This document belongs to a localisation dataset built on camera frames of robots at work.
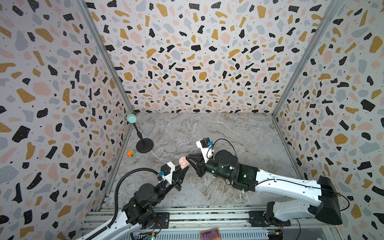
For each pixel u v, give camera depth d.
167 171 0.54
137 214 0.54
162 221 0.73
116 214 0.50
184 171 0.63
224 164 0.48
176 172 0.56
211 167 0.56
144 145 1.01
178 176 0.61
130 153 0.95
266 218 0.67
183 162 0.65
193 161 0.63
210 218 0.76
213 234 0.69
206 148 0.55
